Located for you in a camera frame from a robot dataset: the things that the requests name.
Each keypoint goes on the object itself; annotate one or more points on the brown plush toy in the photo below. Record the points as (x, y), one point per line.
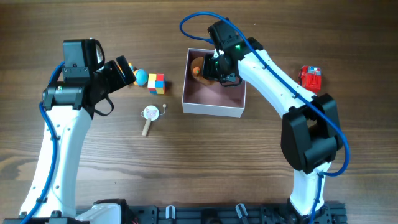
(196, 68)

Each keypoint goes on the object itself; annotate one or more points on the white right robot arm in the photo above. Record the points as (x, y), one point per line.
(309, 141)

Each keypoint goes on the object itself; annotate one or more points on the red toy fire truck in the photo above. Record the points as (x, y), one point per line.
(310, 78)

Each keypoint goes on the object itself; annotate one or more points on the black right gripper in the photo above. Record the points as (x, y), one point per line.
(208, 74)

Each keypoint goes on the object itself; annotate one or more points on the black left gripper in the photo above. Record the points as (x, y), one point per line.
(119, 79)

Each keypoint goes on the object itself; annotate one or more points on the colourful two-by-two puzzle cube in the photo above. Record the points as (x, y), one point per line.
(156, 83)

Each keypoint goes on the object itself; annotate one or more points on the white box with pink interior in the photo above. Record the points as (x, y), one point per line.
(214, 99)

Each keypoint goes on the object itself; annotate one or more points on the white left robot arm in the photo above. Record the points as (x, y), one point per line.
(68, 103)

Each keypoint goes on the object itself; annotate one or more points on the pig face rattle drum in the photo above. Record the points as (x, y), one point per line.
(151, 113)

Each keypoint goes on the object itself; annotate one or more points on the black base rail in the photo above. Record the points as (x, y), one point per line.
(118, 211)

